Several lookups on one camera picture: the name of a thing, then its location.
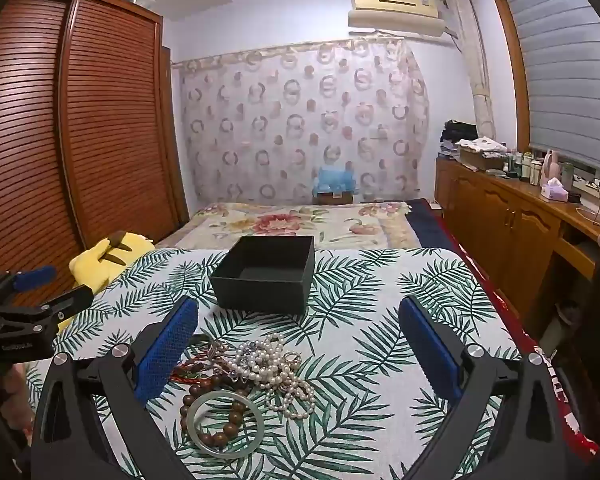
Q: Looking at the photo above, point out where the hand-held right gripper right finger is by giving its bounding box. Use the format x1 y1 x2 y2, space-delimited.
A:
398 296 588 480

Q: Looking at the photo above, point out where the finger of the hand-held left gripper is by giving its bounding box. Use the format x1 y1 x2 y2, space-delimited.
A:
27 284 95 333
0 266 57 295

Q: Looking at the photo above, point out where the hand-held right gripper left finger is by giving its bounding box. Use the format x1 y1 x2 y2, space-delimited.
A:
30 296 201 480

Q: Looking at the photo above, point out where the red braided cord bracelet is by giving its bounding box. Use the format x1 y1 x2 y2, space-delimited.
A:
170 355 221 392

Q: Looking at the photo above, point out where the brown wooden bead bracelet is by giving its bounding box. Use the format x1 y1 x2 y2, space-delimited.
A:
180 385 248 450

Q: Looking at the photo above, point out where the white pearl necklace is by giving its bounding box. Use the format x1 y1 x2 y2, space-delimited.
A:
227 332 317 421

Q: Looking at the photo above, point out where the black jewelry box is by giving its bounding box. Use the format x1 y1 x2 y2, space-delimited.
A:
209 234 316 317

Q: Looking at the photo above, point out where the pale green jade bangle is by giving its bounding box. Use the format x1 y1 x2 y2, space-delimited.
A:
186 391 266 457

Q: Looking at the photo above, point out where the person's left hand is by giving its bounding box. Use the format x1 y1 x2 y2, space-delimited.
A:
0 367 33 433

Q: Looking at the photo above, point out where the yellow plush pillow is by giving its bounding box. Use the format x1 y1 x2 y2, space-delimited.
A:
55 231 156 333

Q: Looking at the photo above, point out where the leaf print tablecloth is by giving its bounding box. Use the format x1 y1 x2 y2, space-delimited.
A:
22 247 536 480

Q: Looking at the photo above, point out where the red and navy blanket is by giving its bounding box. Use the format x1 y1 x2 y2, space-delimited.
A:
407 199 600 463

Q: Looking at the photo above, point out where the wooden sideboard cabinet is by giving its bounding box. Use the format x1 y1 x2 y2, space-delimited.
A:
434 155 600 321

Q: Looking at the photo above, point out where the small brown box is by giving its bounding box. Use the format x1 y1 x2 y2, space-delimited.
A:
316 190 355 206

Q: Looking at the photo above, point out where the brown slatted wooden wardrobe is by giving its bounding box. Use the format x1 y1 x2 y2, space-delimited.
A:
0 0 191 286

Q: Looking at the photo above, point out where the cardboard box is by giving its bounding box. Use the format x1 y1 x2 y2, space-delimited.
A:
459 149 506 171

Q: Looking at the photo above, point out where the blue plastic bag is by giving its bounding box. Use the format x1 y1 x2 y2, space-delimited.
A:
312 165 357 195

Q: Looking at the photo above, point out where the pink tissue box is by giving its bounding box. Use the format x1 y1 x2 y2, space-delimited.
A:
540 178 570 202

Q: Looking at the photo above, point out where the row of toiletry bottles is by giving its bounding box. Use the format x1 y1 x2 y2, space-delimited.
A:
502 150 546 184

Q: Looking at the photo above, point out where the white printed cloth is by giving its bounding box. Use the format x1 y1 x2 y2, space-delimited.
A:
455 137 509 155

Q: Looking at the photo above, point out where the circle patterned curtain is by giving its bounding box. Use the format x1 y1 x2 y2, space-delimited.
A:
172 37 431 206

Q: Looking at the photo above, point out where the beige tied drape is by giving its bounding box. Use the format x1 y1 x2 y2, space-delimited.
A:
447 0 497 141

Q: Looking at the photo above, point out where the grey window blind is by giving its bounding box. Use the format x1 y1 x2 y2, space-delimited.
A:
500 0 600 181

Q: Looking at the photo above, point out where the wall air conditioner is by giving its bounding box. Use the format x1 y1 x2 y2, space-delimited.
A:
348 0 461 41

